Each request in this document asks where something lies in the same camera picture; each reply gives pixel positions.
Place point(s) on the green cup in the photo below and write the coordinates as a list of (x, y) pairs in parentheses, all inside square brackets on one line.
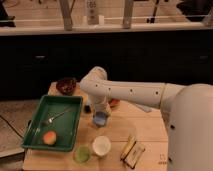
[(82, 154)]

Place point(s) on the yellow black box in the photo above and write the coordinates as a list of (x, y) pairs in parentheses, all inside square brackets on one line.
[(132, 152)]

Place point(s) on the white cup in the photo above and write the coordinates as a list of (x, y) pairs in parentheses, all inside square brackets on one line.
[(101, 146)]

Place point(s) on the dark brown bowl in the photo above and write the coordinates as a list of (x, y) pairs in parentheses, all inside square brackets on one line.
[(66, 86)]

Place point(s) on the metal fork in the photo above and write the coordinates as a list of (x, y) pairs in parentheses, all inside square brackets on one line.
[(51, 119)]

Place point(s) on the green plastic tray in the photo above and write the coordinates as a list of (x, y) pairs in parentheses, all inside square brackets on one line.
[(65, 126)]

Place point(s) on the light blue cloth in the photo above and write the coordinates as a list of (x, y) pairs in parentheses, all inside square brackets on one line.
[(144, 108)]

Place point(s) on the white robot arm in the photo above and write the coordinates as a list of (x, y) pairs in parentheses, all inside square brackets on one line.
[(190, 132)]

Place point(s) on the blue sponge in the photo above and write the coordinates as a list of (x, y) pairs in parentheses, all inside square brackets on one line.
[(100, 119)]

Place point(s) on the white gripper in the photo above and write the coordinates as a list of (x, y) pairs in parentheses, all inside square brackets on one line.
[(100, 104)]

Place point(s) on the orange peach fruit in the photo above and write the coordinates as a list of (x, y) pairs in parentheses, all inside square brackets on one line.
[(50, 137)]

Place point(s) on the orange bowl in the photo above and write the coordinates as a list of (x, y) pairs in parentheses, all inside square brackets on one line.
[(114, 103)]

